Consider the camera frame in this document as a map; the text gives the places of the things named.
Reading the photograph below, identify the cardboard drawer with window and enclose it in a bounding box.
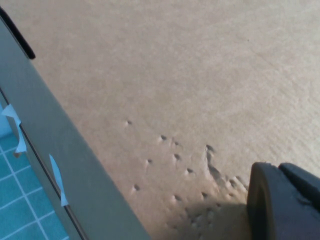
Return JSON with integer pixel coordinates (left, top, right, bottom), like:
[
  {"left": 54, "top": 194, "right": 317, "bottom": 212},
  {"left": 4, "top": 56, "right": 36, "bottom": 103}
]
[{"left": 0, "top": 7, "right": 152, "bottom": 240}]

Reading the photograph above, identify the cardboard shoe box shell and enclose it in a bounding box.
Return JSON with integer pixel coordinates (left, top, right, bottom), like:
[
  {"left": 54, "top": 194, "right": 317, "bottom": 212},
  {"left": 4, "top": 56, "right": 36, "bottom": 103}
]
[{"left": 0, "top": 0, "right": 320, "bottom": 240}]

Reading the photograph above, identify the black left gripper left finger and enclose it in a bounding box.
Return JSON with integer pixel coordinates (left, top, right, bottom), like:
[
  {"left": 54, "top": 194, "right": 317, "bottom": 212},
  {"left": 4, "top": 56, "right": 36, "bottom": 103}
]
[{"left": 246, "top": 161, "right": 320, "bottom": 240}]

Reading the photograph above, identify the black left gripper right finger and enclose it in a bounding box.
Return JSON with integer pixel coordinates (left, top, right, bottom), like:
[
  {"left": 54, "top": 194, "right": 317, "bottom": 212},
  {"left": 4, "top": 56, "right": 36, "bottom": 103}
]
[{"left": 278, "top": 162, "right": 320, "bottom": 213}]

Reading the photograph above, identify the green white checkered tablecloth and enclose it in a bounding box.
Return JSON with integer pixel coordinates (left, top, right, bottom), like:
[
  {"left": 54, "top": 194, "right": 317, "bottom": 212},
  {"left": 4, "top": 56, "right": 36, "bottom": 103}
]
[{"left": 0, "top": 98, "right": 70, "bottom": 240}]

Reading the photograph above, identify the white plastic drawer handle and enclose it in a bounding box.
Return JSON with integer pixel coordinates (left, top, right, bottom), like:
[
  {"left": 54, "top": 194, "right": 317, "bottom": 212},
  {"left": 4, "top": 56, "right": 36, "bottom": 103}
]
[{"left": 1, "top": 103, "right": 70, "bottom": 208}]

